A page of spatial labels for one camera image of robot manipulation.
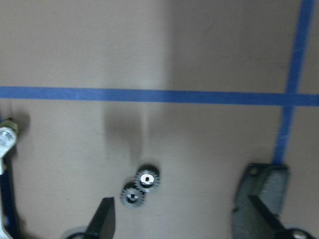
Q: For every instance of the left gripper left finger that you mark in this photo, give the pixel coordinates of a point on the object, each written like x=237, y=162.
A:
x=103, y=223

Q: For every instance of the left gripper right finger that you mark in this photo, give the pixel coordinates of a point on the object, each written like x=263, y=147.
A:
x=274, y=229

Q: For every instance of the small black bearing gear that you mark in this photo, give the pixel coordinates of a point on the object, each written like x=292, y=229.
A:
x=131, y=196

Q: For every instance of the black brake pad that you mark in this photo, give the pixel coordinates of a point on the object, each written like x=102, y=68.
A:
x=268, y=182

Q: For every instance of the green curved brake shoe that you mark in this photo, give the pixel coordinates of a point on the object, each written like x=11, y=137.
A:
x=9, y=225

